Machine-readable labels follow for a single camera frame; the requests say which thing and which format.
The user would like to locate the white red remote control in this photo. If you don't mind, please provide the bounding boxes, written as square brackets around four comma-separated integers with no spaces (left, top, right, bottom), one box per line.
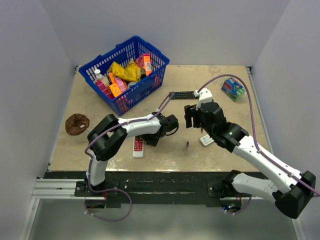
[132,136,144,159]

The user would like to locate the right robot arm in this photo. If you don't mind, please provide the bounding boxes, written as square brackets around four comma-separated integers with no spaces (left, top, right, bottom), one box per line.
[184,101,316,219]

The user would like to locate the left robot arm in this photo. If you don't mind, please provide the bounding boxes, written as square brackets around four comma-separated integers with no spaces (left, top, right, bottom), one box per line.
[85,112,179,196]

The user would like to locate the black TV remote control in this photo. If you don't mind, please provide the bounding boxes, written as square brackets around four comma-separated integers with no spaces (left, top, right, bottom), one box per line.
[169,91,198,100]

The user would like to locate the white grey remote control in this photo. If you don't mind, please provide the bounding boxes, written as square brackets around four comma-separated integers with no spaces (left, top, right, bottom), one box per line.
[199,134,215,147]

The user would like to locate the blue plastic shopping basket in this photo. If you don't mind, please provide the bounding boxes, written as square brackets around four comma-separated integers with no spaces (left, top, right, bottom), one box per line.
[78,35,170,116]

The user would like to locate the blue green sponge pack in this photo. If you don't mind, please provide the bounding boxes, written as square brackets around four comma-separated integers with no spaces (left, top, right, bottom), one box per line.
[221,77,246,103]

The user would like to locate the small orange box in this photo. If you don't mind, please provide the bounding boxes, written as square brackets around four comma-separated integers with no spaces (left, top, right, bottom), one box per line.
[108,83,122,98]

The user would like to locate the yellow snack bag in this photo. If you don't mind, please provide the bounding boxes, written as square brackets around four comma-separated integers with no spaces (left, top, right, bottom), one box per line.
[107,58,141,82]

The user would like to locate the orange pink box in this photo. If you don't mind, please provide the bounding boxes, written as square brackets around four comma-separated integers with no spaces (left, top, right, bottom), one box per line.
[136,53,152,76]

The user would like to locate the white cap bottle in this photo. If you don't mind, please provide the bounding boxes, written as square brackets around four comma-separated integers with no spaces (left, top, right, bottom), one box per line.
[94,69,110,87]

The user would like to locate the brown crumpled cloth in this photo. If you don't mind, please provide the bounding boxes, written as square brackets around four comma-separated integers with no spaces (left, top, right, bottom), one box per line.
[65,113,90,136]

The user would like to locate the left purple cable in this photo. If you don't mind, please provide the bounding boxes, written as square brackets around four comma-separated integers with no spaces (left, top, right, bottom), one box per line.
[84,91,175,201]

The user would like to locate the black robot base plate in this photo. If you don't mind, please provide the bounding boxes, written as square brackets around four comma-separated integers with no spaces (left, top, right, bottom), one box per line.
[44,171,239,208]

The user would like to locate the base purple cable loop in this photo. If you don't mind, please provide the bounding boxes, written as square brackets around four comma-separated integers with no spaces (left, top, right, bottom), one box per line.
[84,187,133,222]

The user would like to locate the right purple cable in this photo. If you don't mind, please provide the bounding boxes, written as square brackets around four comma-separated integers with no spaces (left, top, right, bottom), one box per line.
[197,74,320,198]

